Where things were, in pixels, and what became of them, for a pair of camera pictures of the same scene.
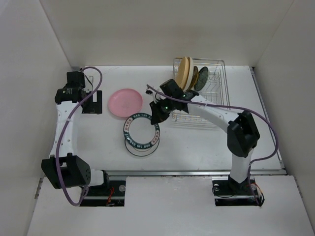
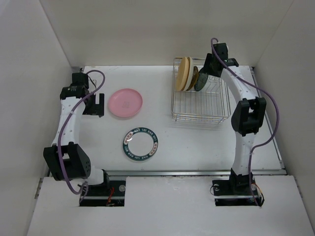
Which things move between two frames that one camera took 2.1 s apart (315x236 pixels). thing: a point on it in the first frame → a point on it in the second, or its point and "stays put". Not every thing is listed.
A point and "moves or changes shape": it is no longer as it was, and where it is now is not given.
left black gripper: x=94 y=107 stays put
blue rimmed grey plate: x=141 y=137 moves or changes shape
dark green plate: x=202 y=78 stays put
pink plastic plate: x=125 y=103 stays put
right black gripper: x=157 y=115 → x=206 y=68
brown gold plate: x=195 y=76 stays put
